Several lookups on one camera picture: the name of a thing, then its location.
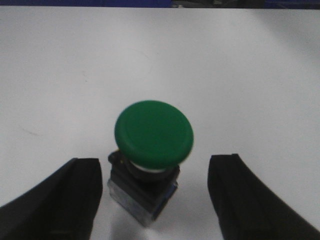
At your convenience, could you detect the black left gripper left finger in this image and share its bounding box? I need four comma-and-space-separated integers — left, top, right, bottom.
0, 158, 103, 240

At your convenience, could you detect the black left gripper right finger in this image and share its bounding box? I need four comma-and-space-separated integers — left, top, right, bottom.
207, 154, 320, 240

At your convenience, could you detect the green mushroom push button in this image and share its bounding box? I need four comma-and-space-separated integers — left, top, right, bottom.
107, 100, 194, 227

